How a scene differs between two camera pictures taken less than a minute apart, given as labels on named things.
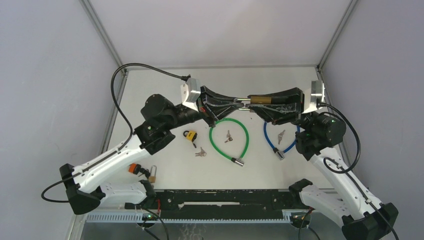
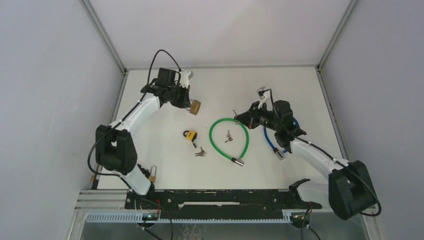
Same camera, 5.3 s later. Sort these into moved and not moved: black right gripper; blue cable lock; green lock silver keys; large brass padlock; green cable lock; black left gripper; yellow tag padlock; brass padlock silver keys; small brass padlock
Moved: black right gripper; black left gripper; large brass padlock
Not moved: green cable lock; green lock silver keys; blue cable lock; brass padlock silver keys; yellow tag padlock; small brass padlock
